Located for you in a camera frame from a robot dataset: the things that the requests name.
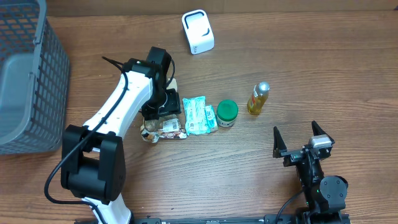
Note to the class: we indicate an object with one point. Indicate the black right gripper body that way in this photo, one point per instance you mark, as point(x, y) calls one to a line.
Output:
point(303, 168)

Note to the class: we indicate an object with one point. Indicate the light blue wipes pack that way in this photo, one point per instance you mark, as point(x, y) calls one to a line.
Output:
point(195, 116)

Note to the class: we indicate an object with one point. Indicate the white barcode scanner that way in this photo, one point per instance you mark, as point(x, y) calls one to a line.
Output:
point(198, 31)

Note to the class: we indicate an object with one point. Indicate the green lid jar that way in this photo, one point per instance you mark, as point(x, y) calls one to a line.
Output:
point(226, 113)

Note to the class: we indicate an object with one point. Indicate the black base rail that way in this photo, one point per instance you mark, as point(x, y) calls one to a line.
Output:
point(217, 221)

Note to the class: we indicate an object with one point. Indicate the brown snack packet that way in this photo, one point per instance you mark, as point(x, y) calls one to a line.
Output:
point(166, 127)

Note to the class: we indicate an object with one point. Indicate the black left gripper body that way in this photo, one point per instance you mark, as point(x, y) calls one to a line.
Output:
point(162, 103)

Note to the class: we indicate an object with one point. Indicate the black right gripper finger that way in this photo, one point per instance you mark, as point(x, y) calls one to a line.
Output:
point(317, 130)
point(279, 146)

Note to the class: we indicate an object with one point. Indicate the teal tissue pack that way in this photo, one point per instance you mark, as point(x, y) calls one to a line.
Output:
point(211, 118)

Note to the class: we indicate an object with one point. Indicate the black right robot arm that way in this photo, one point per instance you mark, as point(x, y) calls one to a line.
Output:
point(325, 195)

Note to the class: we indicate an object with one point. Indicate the dark grey plastic basket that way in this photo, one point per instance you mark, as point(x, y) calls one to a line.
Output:
point(35, 79)

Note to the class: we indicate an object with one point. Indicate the yellow bottle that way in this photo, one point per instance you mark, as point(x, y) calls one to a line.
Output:
point(258, 98)

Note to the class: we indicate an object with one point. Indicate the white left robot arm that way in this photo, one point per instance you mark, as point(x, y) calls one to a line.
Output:
point(93, 165)

